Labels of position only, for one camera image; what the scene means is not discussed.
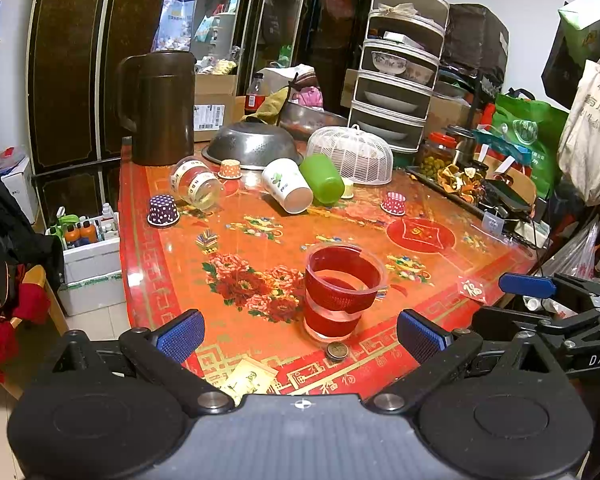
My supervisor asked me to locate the metal colander bowl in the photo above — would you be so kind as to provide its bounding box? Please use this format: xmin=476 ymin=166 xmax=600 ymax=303
xmin=201 ymin=121 xmax=306 ymax=171

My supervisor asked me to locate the dark wooden cabinet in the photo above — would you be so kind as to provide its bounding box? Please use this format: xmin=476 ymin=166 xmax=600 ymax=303
xmin=27 ymin=0 xmax=406 ymax=211

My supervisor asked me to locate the clear plastic bag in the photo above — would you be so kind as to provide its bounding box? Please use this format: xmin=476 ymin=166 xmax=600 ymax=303
xmin=545 ymin=215 xmax=600 ymax=281

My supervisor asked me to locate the white plate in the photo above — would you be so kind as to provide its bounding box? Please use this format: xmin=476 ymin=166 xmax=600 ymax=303
xmin=362 ymin=91 xmax=421 ymax=113

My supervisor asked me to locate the purple dotted cupcake liner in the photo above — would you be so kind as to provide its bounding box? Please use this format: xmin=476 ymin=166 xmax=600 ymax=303
xmin=147 ymin=194 xmax=181 ymax=228

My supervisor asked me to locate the wooden chair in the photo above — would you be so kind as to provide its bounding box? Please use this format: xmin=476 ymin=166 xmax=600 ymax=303
xmin=10 ymin=265 xmax=70 ymax=336

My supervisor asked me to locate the green shopping bag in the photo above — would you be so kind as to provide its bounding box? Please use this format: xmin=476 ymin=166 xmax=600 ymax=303
xmin=490 ymin=91 xmax=570 ymax=198

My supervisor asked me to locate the cardboard box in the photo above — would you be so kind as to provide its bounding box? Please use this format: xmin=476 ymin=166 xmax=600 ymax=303
xmin=194 ymin=74 xmax=238 ymax=143

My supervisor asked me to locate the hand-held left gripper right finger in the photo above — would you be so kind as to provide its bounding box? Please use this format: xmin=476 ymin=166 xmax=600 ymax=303
xmin=371 ymin=309 xmax=576 ymax=413

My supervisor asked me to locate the white foam box of bottles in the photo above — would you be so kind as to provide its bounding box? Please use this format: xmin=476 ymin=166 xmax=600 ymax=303
xmin=46 ymin=203 xmax=128 ymax=317

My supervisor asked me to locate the metal basin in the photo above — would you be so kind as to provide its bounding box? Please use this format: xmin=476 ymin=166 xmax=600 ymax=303
xmin=279 ymin=102 xmax=348 ymax=142

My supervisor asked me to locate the red paper sticker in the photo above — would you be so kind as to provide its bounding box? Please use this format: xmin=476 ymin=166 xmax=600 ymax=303
xmin=457 ymin=275 xmax=487 ymax=305

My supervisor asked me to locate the soda bottle with red label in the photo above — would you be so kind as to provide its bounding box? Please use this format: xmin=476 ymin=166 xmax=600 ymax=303
xmin=245 ymin=72 xmax=267 ymax=117

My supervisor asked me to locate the white paper cup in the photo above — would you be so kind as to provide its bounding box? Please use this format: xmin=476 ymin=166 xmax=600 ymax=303
xmin=261 ymin=158 xmax=314 ymax=215

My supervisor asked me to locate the black bag with green box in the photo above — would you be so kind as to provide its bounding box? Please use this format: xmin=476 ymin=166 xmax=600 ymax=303
xmin=541 ymin=0 xmax=600 ymax=97

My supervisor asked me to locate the yellowed photo card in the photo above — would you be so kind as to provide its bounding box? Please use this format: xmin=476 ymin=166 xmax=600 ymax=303
xmin=219 ymin=359 xmax=277 ymax=406

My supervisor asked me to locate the white carton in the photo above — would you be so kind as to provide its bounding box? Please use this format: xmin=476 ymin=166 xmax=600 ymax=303
xmin=0 ymin=156 xmax=38 ymax=223

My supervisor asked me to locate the tray of dried peel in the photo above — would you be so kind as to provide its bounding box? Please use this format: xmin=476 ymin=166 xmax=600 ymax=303
xmin=407 ymin=160 xmax=496 ymax=207

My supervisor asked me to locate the white plastic food cover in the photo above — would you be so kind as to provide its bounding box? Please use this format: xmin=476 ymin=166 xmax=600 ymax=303
xmin=306 ymin=126 xmax=395 ymax=186

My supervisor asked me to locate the patterned porcelain bowl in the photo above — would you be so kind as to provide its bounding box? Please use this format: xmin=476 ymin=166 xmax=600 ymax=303
xmin=371 ymin=51 xmax=408 ymax=75

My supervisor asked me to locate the blue and white snack bag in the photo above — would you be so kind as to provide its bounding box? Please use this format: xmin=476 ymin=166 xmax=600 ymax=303
xmin=151 ymin=0 xmax=197 ymax=53

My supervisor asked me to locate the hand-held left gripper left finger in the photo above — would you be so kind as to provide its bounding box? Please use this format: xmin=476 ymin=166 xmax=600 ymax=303
xmin=35 ymin=309 xmax=236 ymax=417

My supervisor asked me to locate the glass jar with red lid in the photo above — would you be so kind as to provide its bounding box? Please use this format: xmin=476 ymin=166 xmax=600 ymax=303
xmin=420 ymin=131 xmax=456 ymax=181

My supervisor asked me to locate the red transparent cup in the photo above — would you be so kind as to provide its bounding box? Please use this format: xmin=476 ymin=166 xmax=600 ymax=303
xmin=302 ymin=244 xmax=388 ymax=343

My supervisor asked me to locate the green plastic cup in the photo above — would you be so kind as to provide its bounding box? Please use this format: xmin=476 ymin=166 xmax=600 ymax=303
xmin=299 ymin=154 xmax=346 ymax=206

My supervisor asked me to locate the pink dotted cupcake liner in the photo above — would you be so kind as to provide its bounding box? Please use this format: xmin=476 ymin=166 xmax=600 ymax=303
xmin=381 ymin=192 xmax=407 ymax=216

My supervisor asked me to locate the white tiered dish cabinet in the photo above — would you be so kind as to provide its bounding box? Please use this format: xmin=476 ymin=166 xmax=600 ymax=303
xmin=347 ymin=0 xmax=451 ymax=153

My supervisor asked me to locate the brown electric kettle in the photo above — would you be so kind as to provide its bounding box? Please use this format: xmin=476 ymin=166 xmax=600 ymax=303
xmin=116 ymin=51 xmax=197 ymax=167

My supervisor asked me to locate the white tote bag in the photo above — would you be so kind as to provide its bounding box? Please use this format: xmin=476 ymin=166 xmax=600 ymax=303
xmin=557 ymin=25 xmax=600 ymax=207

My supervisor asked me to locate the yellow green cloth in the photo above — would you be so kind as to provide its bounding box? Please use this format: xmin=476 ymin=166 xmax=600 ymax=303
xmin=255 ymin=87 xmax=293 ymax=123

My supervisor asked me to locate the clear glass cup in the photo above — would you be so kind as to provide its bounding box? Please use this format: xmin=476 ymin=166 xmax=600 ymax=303
xmin=170 ymin=156 xmax=226 ymax=212

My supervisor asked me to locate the black suitcase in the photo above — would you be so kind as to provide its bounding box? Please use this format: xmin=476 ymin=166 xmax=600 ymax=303
xmin=440 ymin=4 xmax=510 ymax=106

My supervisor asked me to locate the dark clothes pile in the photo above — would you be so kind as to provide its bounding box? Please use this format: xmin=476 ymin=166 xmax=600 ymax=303
xmin=0 ymin=145 xmax=65 ymax=386

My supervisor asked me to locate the black phone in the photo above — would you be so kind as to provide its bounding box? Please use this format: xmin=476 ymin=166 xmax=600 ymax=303
xmin=480 ymin=180 xmax=533 ymax=217

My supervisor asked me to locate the pink cloth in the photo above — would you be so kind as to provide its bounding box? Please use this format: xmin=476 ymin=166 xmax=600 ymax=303
xmin=295 ymin=85 xmax=325 ymax=109

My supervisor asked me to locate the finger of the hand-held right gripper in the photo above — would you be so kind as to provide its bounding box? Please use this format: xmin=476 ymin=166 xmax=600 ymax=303
xmin=498 ymin=272 xmax=600 ymax=312
xmin=472 ymin=306 xmax=600 ymax=347

